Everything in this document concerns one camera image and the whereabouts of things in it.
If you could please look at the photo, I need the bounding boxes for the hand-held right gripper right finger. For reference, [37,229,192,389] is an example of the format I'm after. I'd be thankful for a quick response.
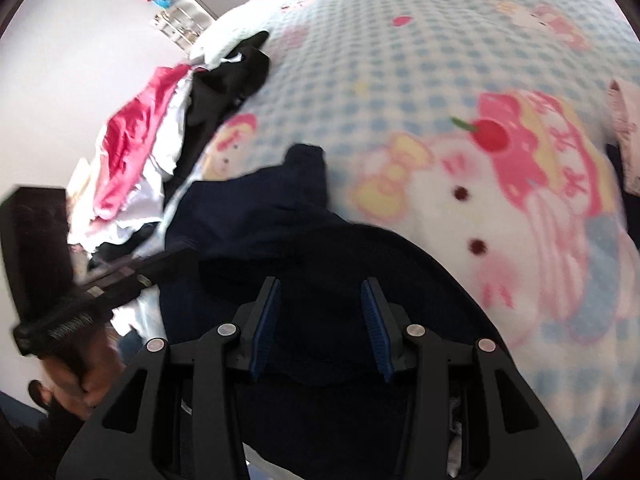
[360,277,583,480]

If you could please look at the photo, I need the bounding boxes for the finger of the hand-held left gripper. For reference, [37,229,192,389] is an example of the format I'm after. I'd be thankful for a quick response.
[87,246,200,286]
[75,272,161,311]

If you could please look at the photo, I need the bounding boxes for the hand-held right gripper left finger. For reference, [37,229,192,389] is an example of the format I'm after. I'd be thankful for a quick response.
[56,276,282,480]

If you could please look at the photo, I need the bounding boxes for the navy striped pants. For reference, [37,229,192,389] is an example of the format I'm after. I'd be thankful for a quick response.
[160,144,506,480]

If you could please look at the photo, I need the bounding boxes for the pile of unfolded clothes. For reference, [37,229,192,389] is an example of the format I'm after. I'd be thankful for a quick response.
[70,62,216,251]

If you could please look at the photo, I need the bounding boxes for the person's left hand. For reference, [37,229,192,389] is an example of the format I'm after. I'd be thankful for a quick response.
[42,327,126,423]

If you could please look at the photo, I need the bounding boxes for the black crumpled garment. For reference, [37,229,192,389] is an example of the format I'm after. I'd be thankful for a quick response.
[87,220,168,271]

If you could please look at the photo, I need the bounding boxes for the cream cloth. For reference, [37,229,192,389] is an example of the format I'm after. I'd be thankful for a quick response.
[65,157,101,211]

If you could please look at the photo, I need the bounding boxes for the black slipper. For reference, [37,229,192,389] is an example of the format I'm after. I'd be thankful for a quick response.
[27,380,52,412]

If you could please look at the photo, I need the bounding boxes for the black jacket white trim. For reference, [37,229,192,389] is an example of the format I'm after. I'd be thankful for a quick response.
[170,30,271,196]

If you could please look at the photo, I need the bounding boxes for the printed checkered blanket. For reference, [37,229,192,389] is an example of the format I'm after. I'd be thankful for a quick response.
[190,0,640,480]

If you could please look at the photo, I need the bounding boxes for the pink printed folded pajamas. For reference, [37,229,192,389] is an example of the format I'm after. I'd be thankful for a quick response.
[607,77,640,191]

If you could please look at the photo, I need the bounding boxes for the white wall rack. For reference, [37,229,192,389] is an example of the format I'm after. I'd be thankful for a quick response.
[152,2,216,52]

